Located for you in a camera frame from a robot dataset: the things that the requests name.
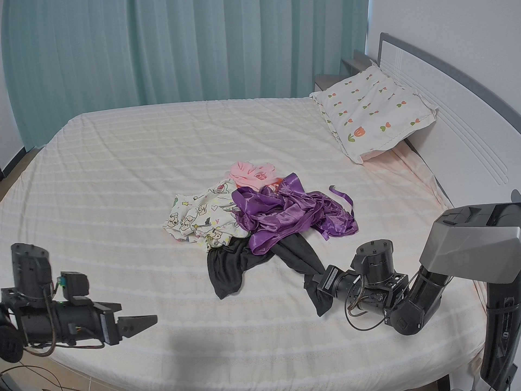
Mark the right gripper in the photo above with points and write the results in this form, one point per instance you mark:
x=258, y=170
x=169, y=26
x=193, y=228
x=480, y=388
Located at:
x=342, y=285

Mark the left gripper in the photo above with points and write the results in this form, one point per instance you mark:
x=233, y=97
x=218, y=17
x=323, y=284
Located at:
x=77, y=324

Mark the black T-shirt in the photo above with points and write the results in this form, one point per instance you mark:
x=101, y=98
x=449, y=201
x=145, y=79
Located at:
x=228, y=267

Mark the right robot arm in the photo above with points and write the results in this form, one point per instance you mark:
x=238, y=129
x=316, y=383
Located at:
x=468, y=238

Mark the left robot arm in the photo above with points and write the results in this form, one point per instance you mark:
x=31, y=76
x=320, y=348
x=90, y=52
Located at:
x=30, y=267

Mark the purple satin garment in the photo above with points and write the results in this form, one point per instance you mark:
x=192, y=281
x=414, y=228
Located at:
x=285, y=214

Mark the white printed pyjama garment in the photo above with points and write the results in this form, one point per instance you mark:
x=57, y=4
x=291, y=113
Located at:
x=203, y=214

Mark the pink garment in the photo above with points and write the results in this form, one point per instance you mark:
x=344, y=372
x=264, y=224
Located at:
x=246, y=175

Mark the bed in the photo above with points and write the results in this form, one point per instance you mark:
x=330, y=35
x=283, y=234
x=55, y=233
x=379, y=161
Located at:
x=122, y=169

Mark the white flower printed pillow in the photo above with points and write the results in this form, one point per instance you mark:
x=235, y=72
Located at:
x=374, y=108

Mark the grey bedside table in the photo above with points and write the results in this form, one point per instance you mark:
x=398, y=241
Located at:
x=329, y=82

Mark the blue-green curtain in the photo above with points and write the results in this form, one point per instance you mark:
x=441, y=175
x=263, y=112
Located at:
x=69, y=55
x=252, y=35

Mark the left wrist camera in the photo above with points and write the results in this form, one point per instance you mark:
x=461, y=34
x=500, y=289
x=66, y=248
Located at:
x=75, y=284

